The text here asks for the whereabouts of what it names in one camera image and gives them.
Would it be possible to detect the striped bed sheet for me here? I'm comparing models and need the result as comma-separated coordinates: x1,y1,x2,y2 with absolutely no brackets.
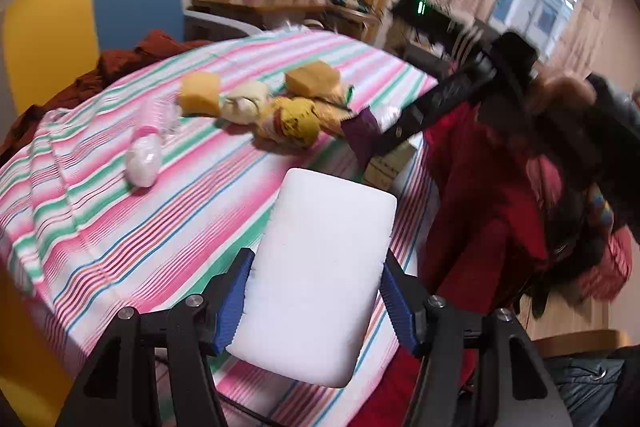
0,29,441,427

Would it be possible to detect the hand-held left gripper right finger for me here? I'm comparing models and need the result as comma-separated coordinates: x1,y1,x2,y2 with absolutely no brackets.
379,249,573,427

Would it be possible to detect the cardboard box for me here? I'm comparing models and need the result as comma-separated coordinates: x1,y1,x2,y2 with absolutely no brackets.
362,142,418,190

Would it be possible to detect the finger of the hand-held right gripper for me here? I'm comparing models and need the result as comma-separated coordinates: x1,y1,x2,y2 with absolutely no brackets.
372,52,498,158

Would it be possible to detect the pink white plastic bottle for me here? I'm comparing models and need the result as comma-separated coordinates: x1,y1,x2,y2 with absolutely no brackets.
125,99,166,188

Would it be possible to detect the pink patterned cloth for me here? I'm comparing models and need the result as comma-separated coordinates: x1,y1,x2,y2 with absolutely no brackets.
582,227,633,303

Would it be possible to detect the pale curtain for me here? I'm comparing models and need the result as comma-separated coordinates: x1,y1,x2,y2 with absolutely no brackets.
550,0,613,78

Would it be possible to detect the green wrapped snack bar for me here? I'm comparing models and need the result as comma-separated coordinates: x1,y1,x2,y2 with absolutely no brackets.
314,102,352,134
320,84,356,108

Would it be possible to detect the white foam block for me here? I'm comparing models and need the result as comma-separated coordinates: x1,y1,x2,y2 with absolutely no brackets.
227,168,398,389

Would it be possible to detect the wooden desk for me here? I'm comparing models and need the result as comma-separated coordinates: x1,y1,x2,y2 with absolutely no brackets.
190,0,381,42

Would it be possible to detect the purple packet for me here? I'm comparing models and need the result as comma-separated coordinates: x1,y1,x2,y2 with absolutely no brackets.
342,107,382,168

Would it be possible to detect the person's right hand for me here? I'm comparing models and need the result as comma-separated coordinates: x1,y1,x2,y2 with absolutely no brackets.
532,76,596,118

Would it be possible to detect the yellow sock ball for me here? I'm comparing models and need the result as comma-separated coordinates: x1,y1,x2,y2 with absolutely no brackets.
255,97,321,148

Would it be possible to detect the red jacket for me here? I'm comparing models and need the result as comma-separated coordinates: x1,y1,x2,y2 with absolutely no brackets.
422,102,551,427

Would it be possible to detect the yellow sponge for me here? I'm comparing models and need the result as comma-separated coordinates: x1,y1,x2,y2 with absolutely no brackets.
285,61,343,98
179,72,222,118

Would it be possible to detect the black jacket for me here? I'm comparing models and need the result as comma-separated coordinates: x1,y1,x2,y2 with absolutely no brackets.
530,74,640,318

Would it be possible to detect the white packet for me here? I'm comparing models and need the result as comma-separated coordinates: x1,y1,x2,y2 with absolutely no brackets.
375,104,403,130

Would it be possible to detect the beige sock ball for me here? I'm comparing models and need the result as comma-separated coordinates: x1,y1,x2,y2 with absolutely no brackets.
221,81,273,125

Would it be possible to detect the rust brown blanket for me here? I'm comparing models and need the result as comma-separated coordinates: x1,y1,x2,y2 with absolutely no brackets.
0,29,211,158

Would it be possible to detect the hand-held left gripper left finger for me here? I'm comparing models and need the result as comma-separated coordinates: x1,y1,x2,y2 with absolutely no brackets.
55,248,257,427

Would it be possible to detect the white bed rail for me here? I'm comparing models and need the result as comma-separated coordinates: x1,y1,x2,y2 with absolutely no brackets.
185,9,251,40

